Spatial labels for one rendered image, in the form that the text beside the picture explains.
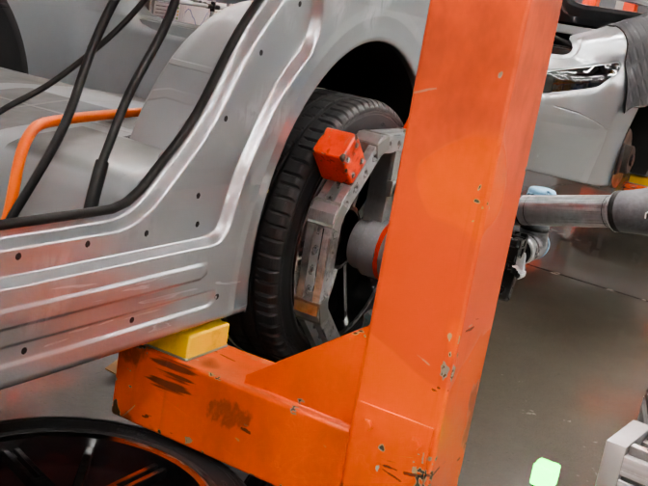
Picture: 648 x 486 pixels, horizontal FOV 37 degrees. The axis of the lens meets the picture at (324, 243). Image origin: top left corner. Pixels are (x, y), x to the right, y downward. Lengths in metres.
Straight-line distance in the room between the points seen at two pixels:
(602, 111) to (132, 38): 2.17
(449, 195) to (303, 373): 0.44
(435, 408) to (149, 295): 0.52
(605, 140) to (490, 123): 3.30
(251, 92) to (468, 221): 0.55
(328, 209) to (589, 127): 2.83
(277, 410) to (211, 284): 0.28
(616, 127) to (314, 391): 3.30
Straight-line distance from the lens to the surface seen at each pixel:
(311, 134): 2.09
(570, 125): 4.67
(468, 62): 1.53
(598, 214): 2.31
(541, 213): 2.40
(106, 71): 3.95
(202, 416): 1.88
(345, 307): 2.42
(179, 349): 1.89
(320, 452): 1.75
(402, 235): 1.59
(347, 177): 2.03
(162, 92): 2.12
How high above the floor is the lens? 1.38
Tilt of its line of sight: 14 degrees down
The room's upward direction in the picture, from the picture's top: 10 degrees clockwise
